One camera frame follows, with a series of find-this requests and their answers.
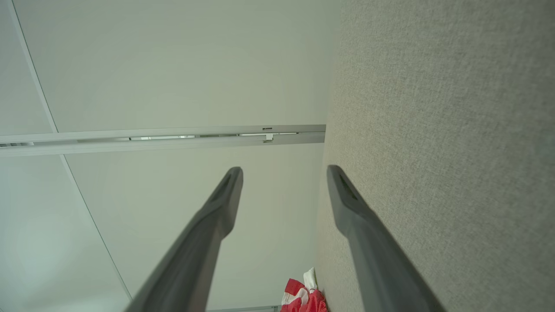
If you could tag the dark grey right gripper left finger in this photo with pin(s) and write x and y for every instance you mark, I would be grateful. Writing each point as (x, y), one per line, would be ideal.
(195, 260)

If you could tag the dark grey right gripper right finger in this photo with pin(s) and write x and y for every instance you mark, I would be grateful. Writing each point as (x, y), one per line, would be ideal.
(381, 268)

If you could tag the red white jersey shirt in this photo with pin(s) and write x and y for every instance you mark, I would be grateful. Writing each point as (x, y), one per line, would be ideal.
(299, 299)

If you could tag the grey fabric sofa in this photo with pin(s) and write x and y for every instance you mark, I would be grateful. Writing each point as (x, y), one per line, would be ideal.
(455, 130)

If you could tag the white wall rail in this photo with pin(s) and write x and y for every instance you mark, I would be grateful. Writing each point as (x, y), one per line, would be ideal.
(173, 145)

